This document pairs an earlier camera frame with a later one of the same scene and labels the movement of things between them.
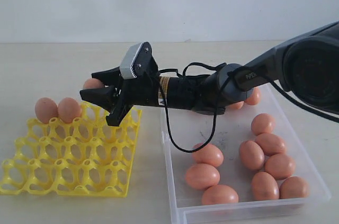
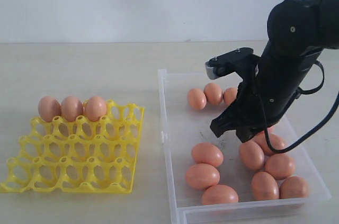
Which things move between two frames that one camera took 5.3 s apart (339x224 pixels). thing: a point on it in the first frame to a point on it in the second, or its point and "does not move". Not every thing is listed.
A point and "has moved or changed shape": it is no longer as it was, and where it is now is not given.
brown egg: (202, 176) does not move
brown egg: (280, 166) does not move
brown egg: (271, 144) does not move
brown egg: (92, 83) to (95, 107)
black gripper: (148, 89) to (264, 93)
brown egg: (219, 194) does not move
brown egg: (45, 108) has moved or changed shape
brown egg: (251, 156) does not move
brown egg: (264, 187) does not move
